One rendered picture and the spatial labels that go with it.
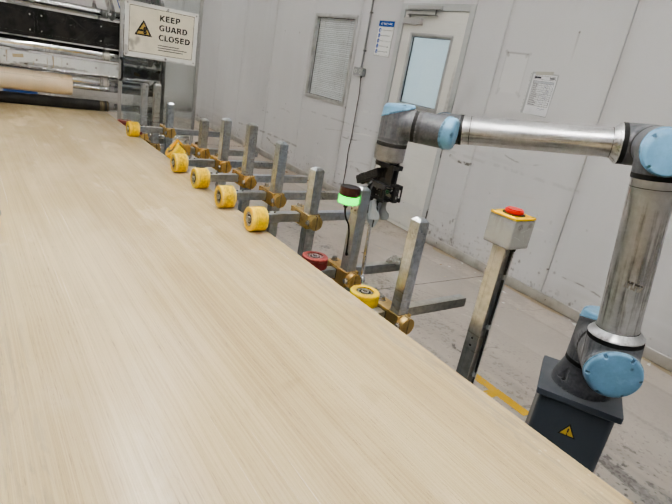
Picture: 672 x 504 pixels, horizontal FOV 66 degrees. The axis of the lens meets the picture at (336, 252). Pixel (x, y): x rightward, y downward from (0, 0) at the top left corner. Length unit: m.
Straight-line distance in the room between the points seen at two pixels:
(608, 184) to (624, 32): 0.99
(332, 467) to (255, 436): 0.13
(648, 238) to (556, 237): 2.70
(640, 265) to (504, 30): 3.39
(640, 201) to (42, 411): 1.39
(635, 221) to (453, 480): 0.92
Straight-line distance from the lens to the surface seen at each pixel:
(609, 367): 1.64
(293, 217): 1.76
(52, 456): 0.84
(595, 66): 4.20
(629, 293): 1.60
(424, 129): 1.50
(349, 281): 1.57
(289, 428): 0.88
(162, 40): 3.84
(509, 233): 1.14
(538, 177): 4.32
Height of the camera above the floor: 1.45
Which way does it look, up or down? 20 degrees down
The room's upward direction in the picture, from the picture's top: 10 degrees clockwise
